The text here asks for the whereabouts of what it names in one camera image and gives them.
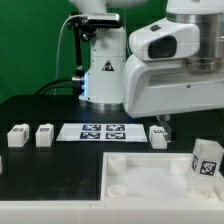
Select grey camera cable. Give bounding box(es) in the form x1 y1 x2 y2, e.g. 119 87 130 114
53 13 88 96

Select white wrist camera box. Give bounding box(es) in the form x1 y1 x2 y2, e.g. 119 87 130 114
129 18 200 61

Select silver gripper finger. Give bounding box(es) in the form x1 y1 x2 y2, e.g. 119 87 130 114
157 115 172 143

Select white square table top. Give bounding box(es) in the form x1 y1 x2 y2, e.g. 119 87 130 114
100 152 224 202

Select black base cables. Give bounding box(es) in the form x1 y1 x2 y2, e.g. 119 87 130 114
35 77 84 96

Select black camera stand pole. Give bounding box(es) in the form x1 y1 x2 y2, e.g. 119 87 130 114
73 26 84 78

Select white front fence bar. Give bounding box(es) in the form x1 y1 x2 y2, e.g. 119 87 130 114
0 201 224 224

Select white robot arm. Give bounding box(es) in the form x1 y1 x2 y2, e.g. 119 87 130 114
69 0 224 118

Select black camera on stand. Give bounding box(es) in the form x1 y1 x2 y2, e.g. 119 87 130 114
67 13 121 42

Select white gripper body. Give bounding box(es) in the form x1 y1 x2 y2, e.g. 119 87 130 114
123 55 224 118

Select white sheet with tags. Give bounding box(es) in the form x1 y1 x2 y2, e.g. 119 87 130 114
57 123 147 142

